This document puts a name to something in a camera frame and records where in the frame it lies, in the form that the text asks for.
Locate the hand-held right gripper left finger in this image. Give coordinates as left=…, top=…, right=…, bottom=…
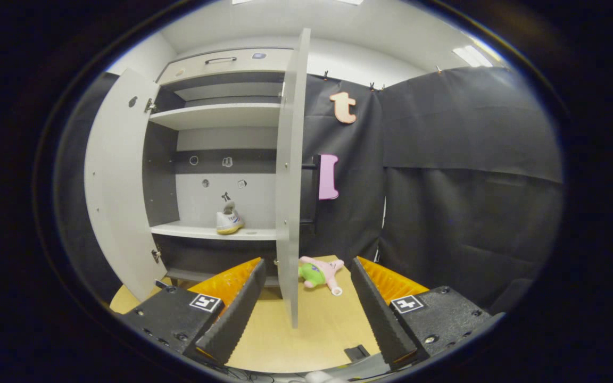
left=120, top=257, right=268, bottom=367

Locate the grey cabinet drawer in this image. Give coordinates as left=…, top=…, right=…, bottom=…
left=158, top=48, right=294, bottom=86

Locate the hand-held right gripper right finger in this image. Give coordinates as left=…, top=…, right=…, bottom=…
left=349, top=256, right=506, bottom=371

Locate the black door handle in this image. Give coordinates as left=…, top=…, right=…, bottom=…
left=301, top=155, right=321, bottom=224

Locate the white shoe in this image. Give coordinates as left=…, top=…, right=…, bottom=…
left=216, top=201, right=245, bottom=235

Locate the small ceiling light panel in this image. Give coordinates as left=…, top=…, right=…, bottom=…
left=453, top=45, right=493, bottom=68

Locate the grey shoe cabinet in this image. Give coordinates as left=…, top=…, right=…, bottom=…
left=142, top=47, right=294, bottom=288

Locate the black backdrop cloth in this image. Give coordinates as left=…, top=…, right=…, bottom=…
left=54, top=66, right=565, bottom=314

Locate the grey cabinet door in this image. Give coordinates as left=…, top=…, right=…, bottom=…
left=276, top=28, right=311, bottom=329
left=84, top=68, right=168, bottom=303

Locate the white cabinet shelf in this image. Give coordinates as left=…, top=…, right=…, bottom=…
left=150, top=221, right=278, bottom=241
left=148, top=103, right=281, bottom=131

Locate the pink and green plush toy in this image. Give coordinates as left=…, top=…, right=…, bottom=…
left=299, top=256, right=345, bottom=296

